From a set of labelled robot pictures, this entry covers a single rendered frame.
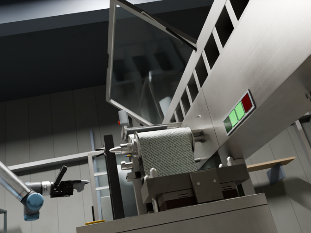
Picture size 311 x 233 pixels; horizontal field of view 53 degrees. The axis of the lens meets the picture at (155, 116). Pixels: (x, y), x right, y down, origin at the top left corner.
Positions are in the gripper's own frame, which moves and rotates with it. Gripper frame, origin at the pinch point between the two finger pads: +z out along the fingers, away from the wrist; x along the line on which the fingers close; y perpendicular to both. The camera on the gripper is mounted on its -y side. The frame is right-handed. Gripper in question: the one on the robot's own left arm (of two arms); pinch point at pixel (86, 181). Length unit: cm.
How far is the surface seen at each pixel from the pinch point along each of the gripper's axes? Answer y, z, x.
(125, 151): -11.2, 15.1, 25.4
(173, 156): 0, 24, 60
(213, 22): -49, 31, 95
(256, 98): -8, 28, 110
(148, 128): -23.7, 30.2, 26.8
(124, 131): -23.1, 16.8, 23.9
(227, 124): -7, 34, 87
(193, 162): 4, 31, 63
